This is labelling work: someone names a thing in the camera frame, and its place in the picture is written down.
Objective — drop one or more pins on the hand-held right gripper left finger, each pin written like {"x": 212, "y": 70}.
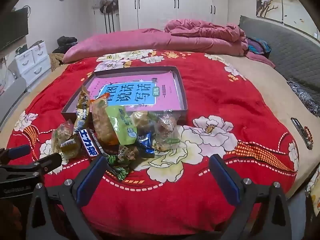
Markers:
{"x": 90, "y": 180}

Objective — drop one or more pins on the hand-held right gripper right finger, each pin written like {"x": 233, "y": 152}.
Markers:
{"x": 225, "y": 180}

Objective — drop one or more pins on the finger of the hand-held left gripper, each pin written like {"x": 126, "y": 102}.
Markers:
{"x": 48, "y": 162}
{"x": 18, "y": 151}

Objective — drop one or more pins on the clear packet with green label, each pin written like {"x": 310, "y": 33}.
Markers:
{"x": 62, "y": 132}
{"x": 71, "y": 148}

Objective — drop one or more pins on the dark chocolate bar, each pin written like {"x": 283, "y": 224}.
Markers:
{"x": 90, "y": 146}

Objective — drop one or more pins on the green cartoon snack packet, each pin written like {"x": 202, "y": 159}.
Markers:
{"x": 121, "y": 166}

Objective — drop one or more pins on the orange brown snack packet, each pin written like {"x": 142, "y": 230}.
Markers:
{"x": 102, "y": 126}

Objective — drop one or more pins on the light green snack packet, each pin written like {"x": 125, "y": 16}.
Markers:
{"x": 120, "y": 125}

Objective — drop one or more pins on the blue cookie packet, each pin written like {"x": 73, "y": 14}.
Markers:
{"x": 145, "y": 143}

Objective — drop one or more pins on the clear yellow cake packet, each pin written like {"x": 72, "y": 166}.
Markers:
{"x": 141, "y": 120}

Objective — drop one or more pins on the clear round pastry packet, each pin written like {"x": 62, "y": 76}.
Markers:
{"x": 165, "y": 127}

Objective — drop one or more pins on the grey shallow box tray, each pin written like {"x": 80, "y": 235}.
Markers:
{"x": 125, "y": 72}

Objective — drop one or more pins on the red floral blanket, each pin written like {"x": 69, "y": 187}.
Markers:
{"x": 225, "y": 92}

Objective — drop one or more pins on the floral printed cloth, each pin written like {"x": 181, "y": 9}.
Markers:
{"x": 313, "y": 190}

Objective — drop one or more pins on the black phone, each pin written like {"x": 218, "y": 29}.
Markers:
{"x": 298, "y": 127}

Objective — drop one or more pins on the white drawer cabinet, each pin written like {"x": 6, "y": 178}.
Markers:
{"x": 32, "y": 60}

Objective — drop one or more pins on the pink book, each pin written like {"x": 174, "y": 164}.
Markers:
{"x": 165, "y": 92}

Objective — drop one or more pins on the grey patterned cloth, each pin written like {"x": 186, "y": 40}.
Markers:
{"x": 303, "y": 97}

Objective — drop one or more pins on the dark clothes pile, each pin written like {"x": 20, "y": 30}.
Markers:
{"x": 66, "y": 44}

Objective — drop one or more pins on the colourful striped cloth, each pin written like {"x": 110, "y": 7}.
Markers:
{"x": 258, "y": 45}

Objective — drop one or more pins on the grey padded headboard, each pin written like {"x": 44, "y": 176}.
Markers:
{"x": 287, "y": 50}

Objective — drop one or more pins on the crumpled pink quilt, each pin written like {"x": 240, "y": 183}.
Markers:
{"x": 207, "y": 33}

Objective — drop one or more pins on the hanging bags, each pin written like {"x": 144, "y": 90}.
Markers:
{"x": 107, "y": 2}

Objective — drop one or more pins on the white wardrobe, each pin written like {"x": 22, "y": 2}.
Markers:
{"x": 155, "y": 2}

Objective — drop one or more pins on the black wall television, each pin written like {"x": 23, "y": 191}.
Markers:
{"x": 12, "y": 27}

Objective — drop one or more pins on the floral wall painting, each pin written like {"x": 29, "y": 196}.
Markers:
{"x": 275, "y": 2}

